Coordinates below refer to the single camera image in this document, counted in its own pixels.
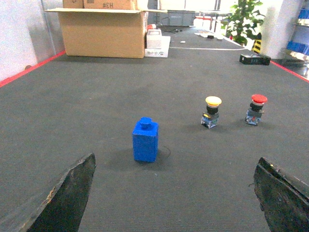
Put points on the yellow push button switch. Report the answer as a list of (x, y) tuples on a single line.
[(210, 117)]

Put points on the white small box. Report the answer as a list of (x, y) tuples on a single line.
[(154, 39)]

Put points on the blue block part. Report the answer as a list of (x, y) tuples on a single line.
[(145, 140)]

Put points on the green potted plant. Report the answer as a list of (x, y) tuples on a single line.
[(244, 21)]

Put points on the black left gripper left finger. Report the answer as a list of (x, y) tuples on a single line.
[(59, 208)]

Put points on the black rectangular box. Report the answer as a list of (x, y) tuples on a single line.
[(254, 59)]

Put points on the grey plastic crate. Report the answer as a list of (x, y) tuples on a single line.
[(181, 18)]

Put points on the red push button switch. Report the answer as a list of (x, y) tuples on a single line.
[(255, 112)]

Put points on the large open cardboard box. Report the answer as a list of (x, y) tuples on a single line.
[(103, 33)]

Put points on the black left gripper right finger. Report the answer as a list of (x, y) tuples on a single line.
[(283, 198)]

